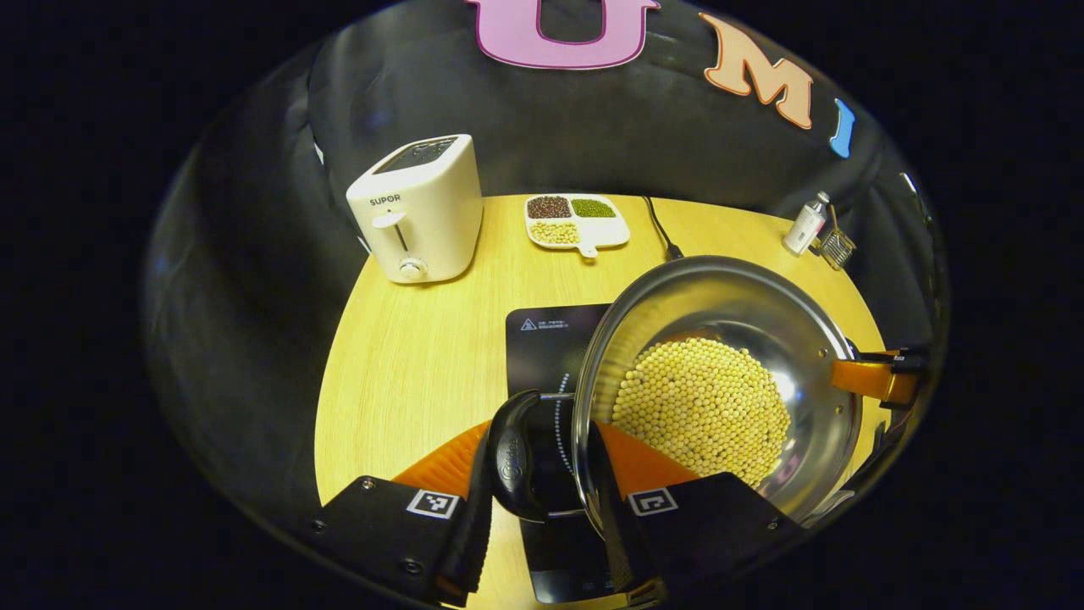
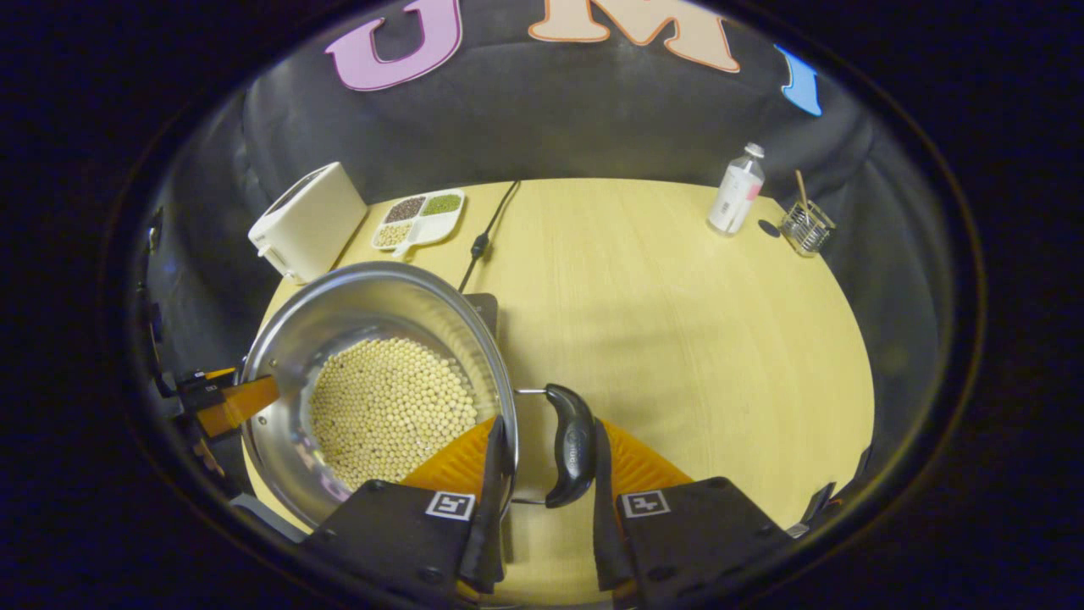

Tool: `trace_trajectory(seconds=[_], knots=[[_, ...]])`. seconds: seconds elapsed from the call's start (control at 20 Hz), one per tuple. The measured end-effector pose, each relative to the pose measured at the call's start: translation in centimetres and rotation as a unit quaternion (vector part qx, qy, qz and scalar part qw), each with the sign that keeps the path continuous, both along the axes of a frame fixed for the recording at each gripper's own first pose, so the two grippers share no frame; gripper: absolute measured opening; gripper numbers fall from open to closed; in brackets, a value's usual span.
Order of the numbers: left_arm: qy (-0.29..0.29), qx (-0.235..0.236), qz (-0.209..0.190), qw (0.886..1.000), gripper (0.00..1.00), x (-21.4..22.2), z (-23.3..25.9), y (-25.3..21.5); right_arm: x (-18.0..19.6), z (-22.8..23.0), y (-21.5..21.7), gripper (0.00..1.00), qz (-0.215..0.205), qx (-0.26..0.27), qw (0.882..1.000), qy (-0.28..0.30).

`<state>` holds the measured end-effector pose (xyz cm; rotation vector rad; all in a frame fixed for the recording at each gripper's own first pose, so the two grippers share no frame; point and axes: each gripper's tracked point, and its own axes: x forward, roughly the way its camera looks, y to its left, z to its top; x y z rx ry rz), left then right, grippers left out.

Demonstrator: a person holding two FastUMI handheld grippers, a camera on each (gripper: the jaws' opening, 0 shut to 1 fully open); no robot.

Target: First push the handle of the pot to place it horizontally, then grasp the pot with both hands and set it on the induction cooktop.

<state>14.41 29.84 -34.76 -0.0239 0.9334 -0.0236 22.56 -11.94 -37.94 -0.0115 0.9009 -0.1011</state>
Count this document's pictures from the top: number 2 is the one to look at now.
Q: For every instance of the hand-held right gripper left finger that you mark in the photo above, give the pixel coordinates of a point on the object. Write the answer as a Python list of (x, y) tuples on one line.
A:
[(398, 534)]

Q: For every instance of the white divided dish of beans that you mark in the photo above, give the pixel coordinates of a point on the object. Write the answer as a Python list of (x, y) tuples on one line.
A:
[(423, 222)]

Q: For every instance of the pile of soybeans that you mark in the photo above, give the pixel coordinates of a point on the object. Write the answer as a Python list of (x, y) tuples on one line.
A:
[(389, 415)]

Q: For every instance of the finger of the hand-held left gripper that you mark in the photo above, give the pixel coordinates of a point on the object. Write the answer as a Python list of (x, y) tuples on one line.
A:
[(241, 405)]

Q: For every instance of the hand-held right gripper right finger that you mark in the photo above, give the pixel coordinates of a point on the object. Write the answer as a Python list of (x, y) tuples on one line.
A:
[(694, 534)]

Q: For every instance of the small black cap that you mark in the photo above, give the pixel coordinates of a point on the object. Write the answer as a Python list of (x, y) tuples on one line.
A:
[(769, 228)]

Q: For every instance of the white toaster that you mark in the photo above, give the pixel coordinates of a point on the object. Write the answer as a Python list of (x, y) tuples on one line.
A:
[(309, 224)]

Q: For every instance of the clear plastic bottle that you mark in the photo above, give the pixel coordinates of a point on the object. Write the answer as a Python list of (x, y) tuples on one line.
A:
[(735, 199)]

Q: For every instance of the glass holder with wooden stick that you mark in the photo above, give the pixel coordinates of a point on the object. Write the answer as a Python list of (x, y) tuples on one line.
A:
[(806, 230)]

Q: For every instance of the black induction cooktop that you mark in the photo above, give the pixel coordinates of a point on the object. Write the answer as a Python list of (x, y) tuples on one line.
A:
[(484, 312)]

